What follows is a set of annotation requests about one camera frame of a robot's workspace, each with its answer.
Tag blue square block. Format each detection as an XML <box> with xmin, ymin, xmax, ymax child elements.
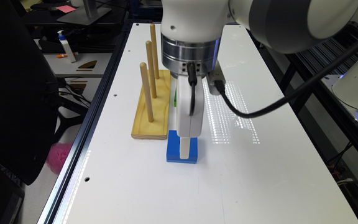
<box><xmin>166</xmin><ymin>130</ymin><xmax>198</xmax><ymax>164</ymax></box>

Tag wooden peg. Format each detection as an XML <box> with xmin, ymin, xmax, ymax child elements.
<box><xmin>150</xmin><ymin>23</ymin><xmax>160</xmax><ymax>80</ymax></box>
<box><xmin>145</xmin><ymin>40</ymin><xmax>157</xmax><ymax>98</ymax></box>
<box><xmin>140</xmin><ymin>62</ymin><xmax>154</xmax><ymax>123</ymax></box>

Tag orange marker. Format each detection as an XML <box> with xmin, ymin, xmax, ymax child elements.
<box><xmin>57</xmin><ymin>52</ymin><xmax>79</xmax><ymax>58</ymax></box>

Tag black cable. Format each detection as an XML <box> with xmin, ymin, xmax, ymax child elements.
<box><xmin>186</xmin><ymin>23</ymin><xmax>358</xmax><ymax>119</ymax></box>

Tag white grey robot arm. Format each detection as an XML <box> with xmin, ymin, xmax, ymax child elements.
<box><xmin>160</xmin><ymin>0</ymin><xmax>358</xmax><ymax>160</ymax></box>

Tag wooden peg base board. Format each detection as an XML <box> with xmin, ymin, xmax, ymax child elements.
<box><xmin>131</xmin><ymin>70</ymin><xmax>171</xmax><ymax>140</ymax></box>

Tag rear wooden peg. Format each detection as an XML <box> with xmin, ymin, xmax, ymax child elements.
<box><xmin>150</xmin><ymin>23</ymin><xmax>160</xmax><ymax>80</ymax></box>

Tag green square block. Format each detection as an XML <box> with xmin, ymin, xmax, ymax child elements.
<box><xmin>173</xmin><ymin>89</ymin><xmax>177</xmax><ymax>107</ymax></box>

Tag grey monitor stand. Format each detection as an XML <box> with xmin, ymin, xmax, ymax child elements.
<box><xmin>57</xmin><ymin>0</ymin><xmax>111</xmax><ymax>26</ymax></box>

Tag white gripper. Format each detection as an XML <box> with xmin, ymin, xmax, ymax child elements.
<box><xmin>177</xmin><ymin>75</ymin><xmax>204</xmax><ymax>159</ymax></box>

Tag pink fluffy object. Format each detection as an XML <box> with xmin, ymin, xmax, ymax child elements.
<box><xmin>45</xmin><ymin>142</ymin><xmax>73</xmax><ymax>174</ymax></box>

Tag middle wooden peg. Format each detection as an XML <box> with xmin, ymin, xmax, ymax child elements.
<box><xmin>145</xmin><ymin>40</ymin><xmax>157</xmax><ymax>98</ymax></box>

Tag front wooden peg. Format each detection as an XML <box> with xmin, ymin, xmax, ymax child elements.
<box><xmin>140</xmin><ymin>62</ymin><xmax>154</xmax><ymax>123</ymax></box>

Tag white spray bottle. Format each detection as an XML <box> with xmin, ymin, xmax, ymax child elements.
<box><xmin>57</xmin><ymin>30</ymin><xmax>76</xmax><ymax>63</ymax></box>

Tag pink sticky note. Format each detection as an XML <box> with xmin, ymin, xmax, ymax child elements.
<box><xmin>57</xmin><ymin>5</ymin><xmax>76</xmax><ymax>13</ymax></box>

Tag black office chair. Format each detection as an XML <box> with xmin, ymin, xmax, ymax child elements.
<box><xmin>0</xmin><ymin>0</ymin><xmax>88</xmax><ymax>186</ymax></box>

